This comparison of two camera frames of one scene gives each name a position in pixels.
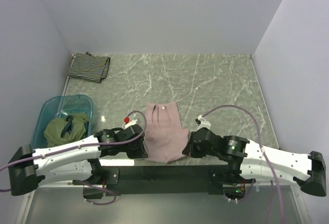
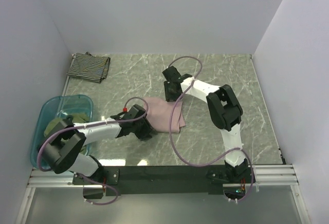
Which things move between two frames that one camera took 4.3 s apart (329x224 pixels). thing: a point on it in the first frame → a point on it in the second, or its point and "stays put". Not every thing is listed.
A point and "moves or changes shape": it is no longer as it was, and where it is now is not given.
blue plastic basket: x=63 y=119 stays put
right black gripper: x=190 y=150 → x=168 y=96
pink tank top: x=165 y=138 moves or changes shape
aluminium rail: x=22 y=216 stays put
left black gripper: x=140 y=152 → x=147 y=128
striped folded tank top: x=89 y=68 stays put
